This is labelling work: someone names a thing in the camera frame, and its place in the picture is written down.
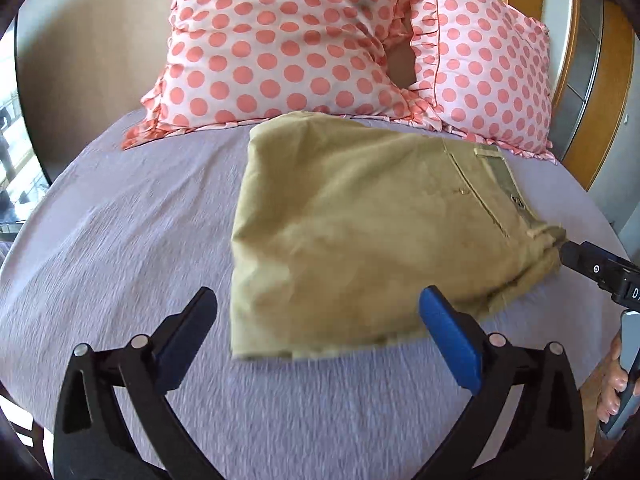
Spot small polka dot pillow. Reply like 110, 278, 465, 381
409, 0, 553, 159

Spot lavender bed sheet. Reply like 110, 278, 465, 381
0, 104, 632, 480

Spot large polka dot pillow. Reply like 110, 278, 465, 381
122, 0, 440, 148

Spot glass window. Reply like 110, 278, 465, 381
0, 18, 49, 243

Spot khaki pants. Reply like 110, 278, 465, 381
230, 113, 566, 359

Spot person's right hand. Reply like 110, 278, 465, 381
596, 333, 628, 424

